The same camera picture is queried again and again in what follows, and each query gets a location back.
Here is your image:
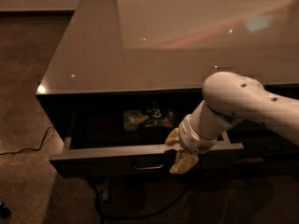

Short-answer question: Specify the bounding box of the black plug on floor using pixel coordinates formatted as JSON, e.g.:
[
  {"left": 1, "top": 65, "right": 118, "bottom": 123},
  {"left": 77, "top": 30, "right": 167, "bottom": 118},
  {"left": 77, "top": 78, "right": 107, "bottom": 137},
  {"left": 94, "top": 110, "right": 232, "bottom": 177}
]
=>
[{"left": 0, "top": 203, "right": 10, "bottom": 219}]

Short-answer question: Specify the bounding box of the thin black floor cable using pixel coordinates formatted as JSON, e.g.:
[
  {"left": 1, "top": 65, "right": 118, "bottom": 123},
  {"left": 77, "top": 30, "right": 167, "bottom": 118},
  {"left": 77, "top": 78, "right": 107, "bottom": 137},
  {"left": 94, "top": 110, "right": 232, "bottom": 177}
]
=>
[{"left": 0, "top": 125, "right": 55, "bottom": 157}]

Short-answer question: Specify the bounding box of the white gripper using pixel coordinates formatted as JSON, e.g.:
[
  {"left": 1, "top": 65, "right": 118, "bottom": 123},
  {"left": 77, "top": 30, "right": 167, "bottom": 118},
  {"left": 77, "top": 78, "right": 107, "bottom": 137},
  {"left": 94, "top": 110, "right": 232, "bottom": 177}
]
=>
[{"left": 165, "top": 115, "right": 217, "bottom": 175}]

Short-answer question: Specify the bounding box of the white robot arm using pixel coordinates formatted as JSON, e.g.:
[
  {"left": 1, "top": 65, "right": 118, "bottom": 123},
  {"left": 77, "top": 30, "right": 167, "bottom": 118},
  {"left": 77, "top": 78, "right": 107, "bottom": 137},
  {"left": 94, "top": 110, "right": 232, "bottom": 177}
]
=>
[{"left": 165, "top": 72, "right": 299, "bottom": 175}]

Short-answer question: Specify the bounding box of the green snack bag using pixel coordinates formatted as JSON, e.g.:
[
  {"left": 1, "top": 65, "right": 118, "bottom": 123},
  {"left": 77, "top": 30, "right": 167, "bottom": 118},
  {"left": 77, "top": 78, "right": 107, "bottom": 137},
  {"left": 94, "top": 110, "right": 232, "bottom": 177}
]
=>
[{"left": 123, "top": 108, "right": 174, "bottom": 132}]

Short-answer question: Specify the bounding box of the grey drawer cabinet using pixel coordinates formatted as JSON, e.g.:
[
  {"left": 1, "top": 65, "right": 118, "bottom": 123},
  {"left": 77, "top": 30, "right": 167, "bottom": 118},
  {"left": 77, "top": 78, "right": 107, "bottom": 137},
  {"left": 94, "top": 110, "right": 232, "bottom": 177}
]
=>
[{"left": 36, "top": 0, "right": 299, "bottom": 169}]

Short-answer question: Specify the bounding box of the thick black floor cable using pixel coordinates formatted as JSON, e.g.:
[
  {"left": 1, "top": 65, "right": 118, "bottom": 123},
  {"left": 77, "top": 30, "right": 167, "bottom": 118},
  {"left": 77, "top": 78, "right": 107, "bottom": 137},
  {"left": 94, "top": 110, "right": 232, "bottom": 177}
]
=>
[{"left": 93, "top": 177, "right": 191, "bottom": 224}]

